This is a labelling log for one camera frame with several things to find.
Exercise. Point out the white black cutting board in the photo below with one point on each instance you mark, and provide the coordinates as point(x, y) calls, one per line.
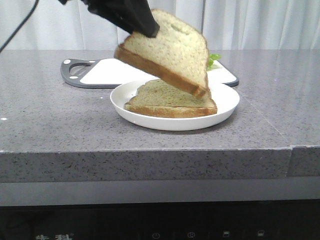
point(100, 73)

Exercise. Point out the white round plate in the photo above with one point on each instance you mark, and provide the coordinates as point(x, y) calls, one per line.
point(225, 97)

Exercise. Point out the green lettuce leaf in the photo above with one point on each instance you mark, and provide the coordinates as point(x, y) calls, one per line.
point(212, 58)

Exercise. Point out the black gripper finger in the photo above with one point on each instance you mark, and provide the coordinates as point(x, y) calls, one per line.
point(102, 9)
point(135, 16)

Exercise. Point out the white curtain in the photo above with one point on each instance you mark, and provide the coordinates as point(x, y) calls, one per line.
point(226, 24)

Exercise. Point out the toasted bread slice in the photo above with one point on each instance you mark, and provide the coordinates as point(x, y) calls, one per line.
point(156, 98)
point(178, 54)

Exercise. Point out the black appliance control panel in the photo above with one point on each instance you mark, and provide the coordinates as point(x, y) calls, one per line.
point(225, 220)

